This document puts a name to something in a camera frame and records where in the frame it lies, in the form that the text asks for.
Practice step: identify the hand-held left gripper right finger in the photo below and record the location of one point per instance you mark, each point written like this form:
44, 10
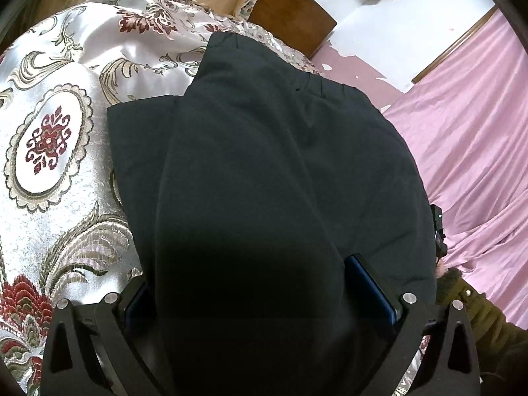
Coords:
371, 293

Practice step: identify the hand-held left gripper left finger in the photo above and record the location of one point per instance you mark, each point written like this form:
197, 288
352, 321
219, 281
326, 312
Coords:
134, 313

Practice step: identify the black pants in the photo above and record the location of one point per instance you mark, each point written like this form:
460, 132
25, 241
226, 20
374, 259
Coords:
268, 181

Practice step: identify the person's right forearm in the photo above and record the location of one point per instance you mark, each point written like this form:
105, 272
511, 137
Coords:
491, 334

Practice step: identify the pink curtain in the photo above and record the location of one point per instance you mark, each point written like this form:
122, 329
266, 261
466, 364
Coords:
474, 140

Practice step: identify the floral satin bedspread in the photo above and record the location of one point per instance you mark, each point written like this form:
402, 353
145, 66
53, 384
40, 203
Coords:
53, 198

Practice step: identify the brown wooden headboard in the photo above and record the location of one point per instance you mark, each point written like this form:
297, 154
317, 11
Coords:
293, 12

